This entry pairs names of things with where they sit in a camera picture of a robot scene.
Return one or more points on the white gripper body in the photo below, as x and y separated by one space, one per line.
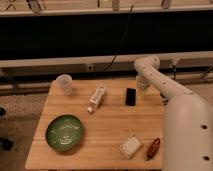
142 83

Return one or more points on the black eraser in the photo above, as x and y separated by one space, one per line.
130 97

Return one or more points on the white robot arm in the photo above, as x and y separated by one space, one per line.
188 120

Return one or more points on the white tube bottle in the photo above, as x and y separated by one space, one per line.
97 98

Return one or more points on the red brown pocket tool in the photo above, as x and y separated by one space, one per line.
153 148

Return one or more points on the white sponge block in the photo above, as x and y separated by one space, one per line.
130 146

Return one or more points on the clear plastic cup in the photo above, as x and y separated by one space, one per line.
64 82

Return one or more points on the green bowl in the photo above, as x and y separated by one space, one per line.
64 132

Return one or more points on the black wheel on floor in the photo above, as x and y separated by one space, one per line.
6 143

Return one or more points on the white wall outlet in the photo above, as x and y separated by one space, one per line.
90 68

